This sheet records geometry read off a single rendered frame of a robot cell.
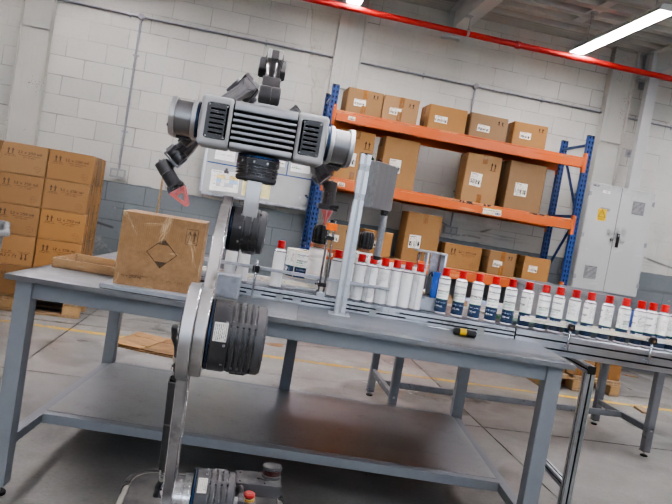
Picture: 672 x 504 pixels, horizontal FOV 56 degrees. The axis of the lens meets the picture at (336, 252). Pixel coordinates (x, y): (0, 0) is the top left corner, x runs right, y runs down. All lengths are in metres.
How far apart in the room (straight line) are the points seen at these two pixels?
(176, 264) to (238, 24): 5.14
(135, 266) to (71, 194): 3.39
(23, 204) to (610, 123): 6.28
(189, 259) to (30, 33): 5.38
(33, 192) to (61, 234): 0.40
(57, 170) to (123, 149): 1.53
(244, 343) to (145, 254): 0.96
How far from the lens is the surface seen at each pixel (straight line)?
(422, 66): 7.49
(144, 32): 7.37
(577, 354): 3.01
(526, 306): 2.92
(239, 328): 1.56
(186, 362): 1.55
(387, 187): 2.68
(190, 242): 2.41
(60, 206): 5.80
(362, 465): 2.85
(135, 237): 2.43
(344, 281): 2.62
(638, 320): 3.13
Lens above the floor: 1.22
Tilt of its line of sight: 3 degrees down
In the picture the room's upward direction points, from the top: 10 degrees clockwise
